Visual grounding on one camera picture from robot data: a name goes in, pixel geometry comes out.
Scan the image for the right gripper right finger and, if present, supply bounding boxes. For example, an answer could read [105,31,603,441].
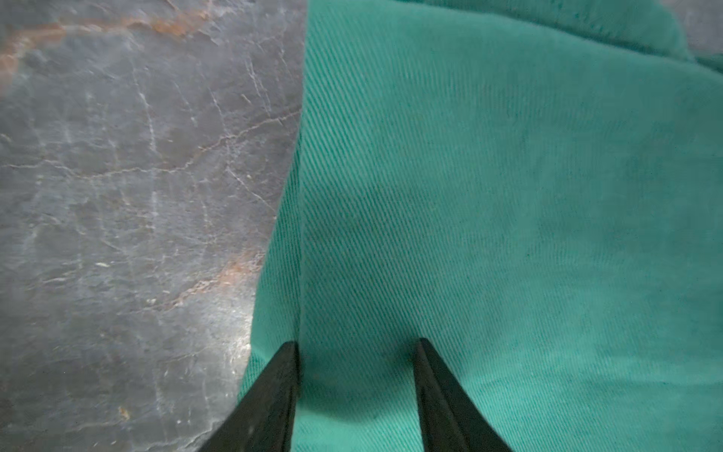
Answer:
[413,338,511,452]

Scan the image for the green trousers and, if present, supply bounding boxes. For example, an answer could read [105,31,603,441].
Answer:
[244,1,722,451]

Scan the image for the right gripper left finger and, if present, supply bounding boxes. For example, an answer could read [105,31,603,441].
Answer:
[201,341,299,452]

